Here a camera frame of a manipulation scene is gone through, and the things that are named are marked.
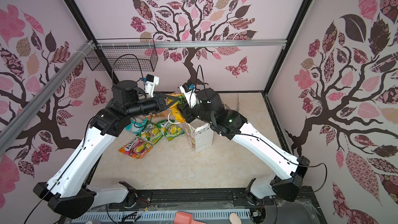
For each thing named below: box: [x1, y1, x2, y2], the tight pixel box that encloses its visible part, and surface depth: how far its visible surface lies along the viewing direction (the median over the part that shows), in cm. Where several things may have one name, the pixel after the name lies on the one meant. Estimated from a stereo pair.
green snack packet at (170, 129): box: [155, 119, 186, 142], surface depth 97 cm
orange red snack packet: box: [118, 137, 154, 160], surface depth 89 cm
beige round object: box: [229, 212, 243, 224], surface depth 69 cm
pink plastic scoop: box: [174, 211, 207, 224], surface depth 70 cm
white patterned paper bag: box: [167, 113, 215, 154], surface depth 76 cm
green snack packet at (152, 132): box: [135, 121, 165, 145], surface depth 96 cm
